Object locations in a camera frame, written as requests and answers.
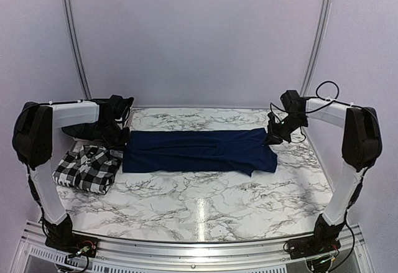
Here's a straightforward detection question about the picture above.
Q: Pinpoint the front aluminium table rail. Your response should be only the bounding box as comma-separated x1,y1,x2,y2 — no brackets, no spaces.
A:
10,221,375,272

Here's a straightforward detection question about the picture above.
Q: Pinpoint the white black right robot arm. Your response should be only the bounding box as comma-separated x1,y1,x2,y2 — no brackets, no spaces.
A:
265,90,382,254

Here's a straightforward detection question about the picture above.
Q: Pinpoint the pink perforated laundry basket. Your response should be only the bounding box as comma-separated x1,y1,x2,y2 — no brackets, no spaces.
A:
123,108,136,129

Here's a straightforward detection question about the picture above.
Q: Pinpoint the black white plaid shirt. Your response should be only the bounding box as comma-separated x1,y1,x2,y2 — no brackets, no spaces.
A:
52,145,123,195

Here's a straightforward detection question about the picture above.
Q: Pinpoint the aluminium frame post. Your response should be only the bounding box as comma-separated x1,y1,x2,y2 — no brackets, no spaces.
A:
299,0,332,95
62,0,92,99

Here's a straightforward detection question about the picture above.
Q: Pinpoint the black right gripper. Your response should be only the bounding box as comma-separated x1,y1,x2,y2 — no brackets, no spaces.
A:
263,113,307,145

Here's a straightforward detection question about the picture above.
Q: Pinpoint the left aluminium frame post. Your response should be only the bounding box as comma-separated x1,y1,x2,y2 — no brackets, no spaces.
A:
62,0,92,99

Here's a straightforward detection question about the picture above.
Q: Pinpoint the right aluminium frame post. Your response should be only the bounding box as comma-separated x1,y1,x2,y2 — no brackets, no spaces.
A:
299,0,332,95

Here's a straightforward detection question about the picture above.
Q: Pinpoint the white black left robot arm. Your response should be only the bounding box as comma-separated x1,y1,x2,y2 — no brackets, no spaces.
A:
12,95,134,251

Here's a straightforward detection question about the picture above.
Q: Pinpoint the dark blue green clothes pile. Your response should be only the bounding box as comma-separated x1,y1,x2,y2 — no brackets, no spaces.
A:
62,97,134,141

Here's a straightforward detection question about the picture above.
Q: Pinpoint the navy blue t-shirt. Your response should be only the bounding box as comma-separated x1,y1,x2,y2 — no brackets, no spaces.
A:
123,128,277,175

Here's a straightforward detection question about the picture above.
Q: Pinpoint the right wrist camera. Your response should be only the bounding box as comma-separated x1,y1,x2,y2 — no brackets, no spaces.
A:
267,112,276,126

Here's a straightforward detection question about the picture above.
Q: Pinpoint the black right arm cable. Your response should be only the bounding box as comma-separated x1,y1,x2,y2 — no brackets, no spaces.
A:
269,81,340,145

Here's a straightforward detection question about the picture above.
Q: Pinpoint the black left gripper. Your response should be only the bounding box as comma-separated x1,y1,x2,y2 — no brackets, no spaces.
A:
97,119,130,151

